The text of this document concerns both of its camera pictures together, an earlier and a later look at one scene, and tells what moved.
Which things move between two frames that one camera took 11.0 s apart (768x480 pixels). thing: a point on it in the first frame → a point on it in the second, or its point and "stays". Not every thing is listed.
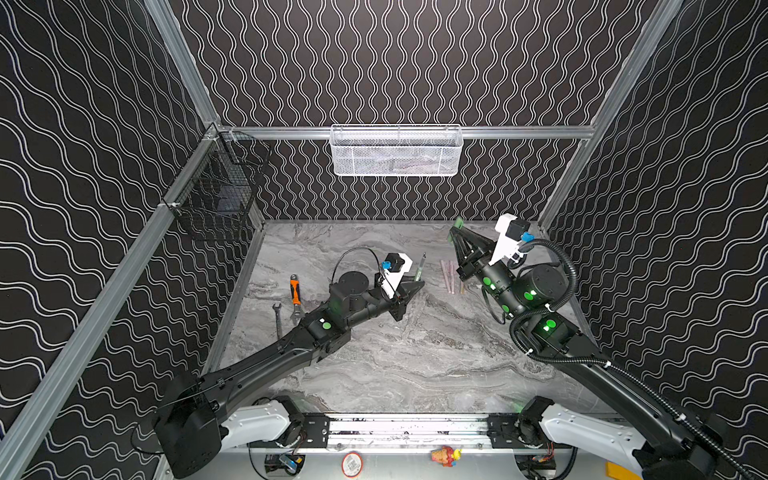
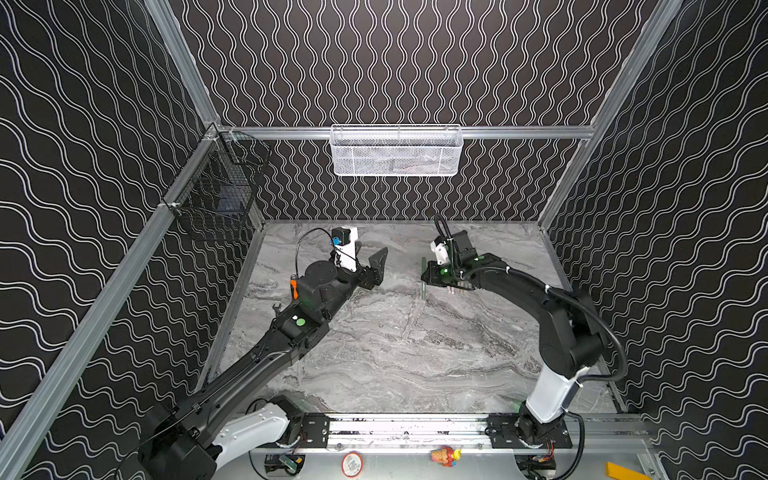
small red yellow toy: [447, 456] stays
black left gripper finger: [410, 287] → [377, 263]
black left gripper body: [398, 297] → [366, 275]
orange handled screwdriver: [295, 290] stays
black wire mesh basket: [216, 187] stays
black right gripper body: [473, 261] → [437, 273]
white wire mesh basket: [396, 150] stays
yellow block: [617, 472] stays
